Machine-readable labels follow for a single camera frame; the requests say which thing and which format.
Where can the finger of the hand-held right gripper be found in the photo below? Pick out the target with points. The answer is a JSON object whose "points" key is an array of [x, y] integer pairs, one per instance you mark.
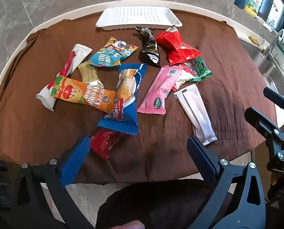
{"points": [[258, 118], [277, 97]]}

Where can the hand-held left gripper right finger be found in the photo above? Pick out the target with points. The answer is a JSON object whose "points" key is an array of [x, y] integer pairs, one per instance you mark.
{"points": [[200, 156]]}

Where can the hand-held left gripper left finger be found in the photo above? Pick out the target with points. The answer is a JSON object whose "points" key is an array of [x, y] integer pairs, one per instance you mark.
{"points": [[75, 159]]}

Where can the small red snack packet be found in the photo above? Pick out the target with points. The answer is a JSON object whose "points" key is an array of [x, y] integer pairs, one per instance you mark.
{"points": [[103, 143]]}

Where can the long white snack packet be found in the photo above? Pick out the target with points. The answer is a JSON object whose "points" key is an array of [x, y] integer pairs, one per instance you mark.
{"points": [[196, 112]]}

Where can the orange snack packet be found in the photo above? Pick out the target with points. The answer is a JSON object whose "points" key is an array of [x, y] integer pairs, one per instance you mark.
{"points": [[84, 94]]}

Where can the green seaweed snack packet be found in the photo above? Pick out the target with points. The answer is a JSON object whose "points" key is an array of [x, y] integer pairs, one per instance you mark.
{"points": [[202, 70]]}

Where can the pink snack packet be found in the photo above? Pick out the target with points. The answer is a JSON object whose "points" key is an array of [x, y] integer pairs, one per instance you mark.
{"points": [[161, 88]]}

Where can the strawberry print snack packet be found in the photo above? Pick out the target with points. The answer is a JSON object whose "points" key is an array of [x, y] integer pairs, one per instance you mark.
{"points": [[183, 76]]}

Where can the blue cake roll packet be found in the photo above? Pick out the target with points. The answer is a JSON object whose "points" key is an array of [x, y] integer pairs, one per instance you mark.
{"points": [[125, 93]]}

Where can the gold snack packet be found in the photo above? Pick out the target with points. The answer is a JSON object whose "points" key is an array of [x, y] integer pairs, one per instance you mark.
{"points": [[89, 75]]}

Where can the white and red snack packet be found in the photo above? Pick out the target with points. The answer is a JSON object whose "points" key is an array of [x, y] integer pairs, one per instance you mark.
{"points": [[72, 59]]}

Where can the large red snack packet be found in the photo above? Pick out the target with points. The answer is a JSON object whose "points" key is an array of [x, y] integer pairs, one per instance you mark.
{"points": [[177, 47]]}

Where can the light blue cartoon snack packet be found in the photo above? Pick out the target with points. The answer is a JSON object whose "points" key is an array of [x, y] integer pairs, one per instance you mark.
{"points": [[108, 54]]}

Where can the black snack packet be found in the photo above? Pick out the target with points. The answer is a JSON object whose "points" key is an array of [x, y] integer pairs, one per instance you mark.
{"points": [[150, 50]]}

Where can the white ribbed plastic tray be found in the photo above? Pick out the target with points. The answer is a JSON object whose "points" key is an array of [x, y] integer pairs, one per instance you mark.
{"points": [[137, 16]]}

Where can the stainless steel sink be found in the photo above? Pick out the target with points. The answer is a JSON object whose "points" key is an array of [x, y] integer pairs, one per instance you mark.
{"points": [[275, 76]]}

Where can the chrome faucet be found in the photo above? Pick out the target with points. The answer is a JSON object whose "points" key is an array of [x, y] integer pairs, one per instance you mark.
{"points": [[268, 52]]}

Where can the brown cloth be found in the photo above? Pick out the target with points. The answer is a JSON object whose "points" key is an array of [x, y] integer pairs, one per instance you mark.
{"points": [[37, 128]]}

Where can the yellow sponge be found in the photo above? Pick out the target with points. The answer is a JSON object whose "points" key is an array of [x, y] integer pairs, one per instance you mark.
{"points": [[254, 40]]}

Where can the dark clothing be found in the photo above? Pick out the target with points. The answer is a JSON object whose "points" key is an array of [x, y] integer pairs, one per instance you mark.
{"points": [[156, 202]]}

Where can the round white table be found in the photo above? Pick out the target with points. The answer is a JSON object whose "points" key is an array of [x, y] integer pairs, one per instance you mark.
{"points": [[60, 16]]}

